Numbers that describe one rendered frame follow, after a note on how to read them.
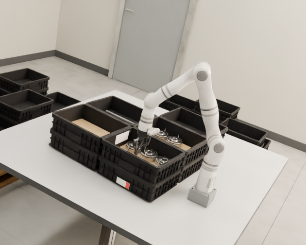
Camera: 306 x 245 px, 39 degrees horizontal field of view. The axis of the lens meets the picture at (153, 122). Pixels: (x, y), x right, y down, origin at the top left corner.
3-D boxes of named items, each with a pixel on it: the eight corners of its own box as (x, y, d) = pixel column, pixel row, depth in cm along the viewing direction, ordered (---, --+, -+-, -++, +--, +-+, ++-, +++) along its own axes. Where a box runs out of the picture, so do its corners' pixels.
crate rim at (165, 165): (99, 142, 242) (100, 138, 241) (131, 129, 266) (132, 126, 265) (157, 172, 224) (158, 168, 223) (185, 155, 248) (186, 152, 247)
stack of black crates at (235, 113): (229, 145, 461) (241, 107, 444) (219, 154, 436) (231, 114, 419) (196, 131, 477) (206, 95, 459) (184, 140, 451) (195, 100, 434)
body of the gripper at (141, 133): (144, 123, 241) (141, 138, 245) (134, 126, 235) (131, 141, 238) (154, 129, 237) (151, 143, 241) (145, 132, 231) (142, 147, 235)
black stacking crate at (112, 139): (97, 157, 246) (100, 139, 241) (128, 143, 270) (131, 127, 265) (154, 187, 228) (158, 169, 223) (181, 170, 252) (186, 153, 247)
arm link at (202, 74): (209, 65, 212) (218, 111, 222) (209, 59, 220) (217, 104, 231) (191, 69, 213) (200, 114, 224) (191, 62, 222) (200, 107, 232)
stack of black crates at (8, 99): (24, 134, 392) (28, 88, 375) (49, 146, 381) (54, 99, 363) (-11, 148, 359) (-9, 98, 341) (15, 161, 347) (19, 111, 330)
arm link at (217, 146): (229, 142, 230) (220, 169, 236) (224, 134, 239) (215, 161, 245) (213, 139, 228) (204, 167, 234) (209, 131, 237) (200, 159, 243)
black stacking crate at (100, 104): (154, 131, 294) (157, 116, 289) (128, 143, 270) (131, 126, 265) (110, 110, 312) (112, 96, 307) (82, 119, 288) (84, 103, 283)
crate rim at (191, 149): (209, 142, 272) (210, 138, 271) (185, 155, 248) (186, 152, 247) (157, 118, 290) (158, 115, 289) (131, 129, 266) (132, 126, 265)
